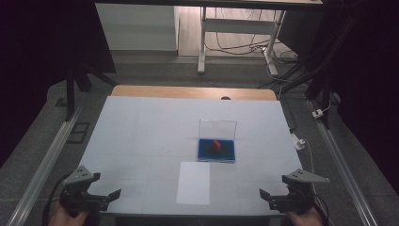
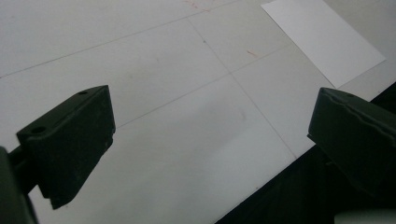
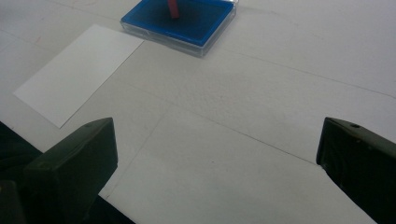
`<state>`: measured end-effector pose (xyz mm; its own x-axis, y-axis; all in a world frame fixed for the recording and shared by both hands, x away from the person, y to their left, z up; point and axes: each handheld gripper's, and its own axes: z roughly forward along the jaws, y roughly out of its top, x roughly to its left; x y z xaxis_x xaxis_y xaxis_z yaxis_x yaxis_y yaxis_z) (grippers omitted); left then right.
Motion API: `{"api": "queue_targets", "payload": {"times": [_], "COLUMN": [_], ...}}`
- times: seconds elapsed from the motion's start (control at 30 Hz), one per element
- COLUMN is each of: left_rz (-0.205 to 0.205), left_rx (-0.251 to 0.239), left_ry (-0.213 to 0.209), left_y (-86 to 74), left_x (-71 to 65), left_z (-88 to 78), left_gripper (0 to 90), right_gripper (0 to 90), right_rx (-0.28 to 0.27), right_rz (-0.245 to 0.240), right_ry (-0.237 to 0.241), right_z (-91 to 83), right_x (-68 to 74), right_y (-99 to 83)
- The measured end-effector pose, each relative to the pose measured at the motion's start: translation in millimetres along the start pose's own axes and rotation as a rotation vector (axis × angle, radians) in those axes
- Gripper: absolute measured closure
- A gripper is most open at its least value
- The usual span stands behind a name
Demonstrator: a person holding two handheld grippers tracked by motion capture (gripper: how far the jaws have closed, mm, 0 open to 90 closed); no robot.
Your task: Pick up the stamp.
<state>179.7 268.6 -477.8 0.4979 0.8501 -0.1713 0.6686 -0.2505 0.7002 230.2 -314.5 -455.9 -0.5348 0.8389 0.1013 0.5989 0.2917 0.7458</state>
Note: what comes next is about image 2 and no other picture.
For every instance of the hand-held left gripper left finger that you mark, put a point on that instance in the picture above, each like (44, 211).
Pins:
(68, 140)

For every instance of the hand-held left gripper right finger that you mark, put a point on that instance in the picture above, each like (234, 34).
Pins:
(355, 137)

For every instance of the white paper sheet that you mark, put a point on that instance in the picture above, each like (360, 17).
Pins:
(323, 43)

